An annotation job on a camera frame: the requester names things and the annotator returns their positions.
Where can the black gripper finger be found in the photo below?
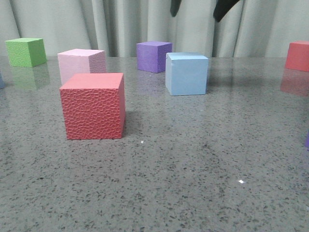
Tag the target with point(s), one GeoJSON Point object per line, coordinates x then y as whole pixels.
{"type": "Point", "coordinates": [174, 7]}
{"type": "Point", "coordinates": [222, 8]}

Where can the light blue foam cube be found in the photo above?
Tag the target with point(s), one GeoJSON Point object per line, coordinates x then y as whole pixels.
{"type": "Point", "coordinates": [186, 73]}
{"type": "Point", "coordinates": [2, 84]}

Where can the grey-green curtain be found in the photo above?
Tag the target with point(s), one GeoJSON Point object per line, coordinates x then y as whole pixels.
{"type": "Point", "coordinates": [252, 28]}

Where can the purple foam cube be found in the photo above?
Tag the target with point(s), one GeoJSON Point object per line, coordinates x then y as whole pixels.
{"type": "Point", "coordinates": [151, 56]}

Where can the pink foam cube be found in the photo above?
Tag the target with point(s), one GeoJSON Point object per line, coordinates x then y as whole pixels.
{"type": "Point", "coordinates": [76, 61]}

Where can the textured red foam cube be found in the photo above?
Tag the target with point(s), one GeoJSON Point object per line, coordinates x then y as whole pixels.
{"type": "Point", "coordinates": [93, 106]}

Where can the large purple foam block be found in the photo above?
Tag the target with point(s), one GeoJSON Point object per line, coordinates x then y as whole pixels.
{"type": "Point", "coordinates": [307, 141]}

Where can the green foam cube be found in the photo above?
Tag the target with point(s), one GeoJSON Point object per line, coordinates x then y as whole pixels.
{"type": "Point", "coordinates": [26, 52]}

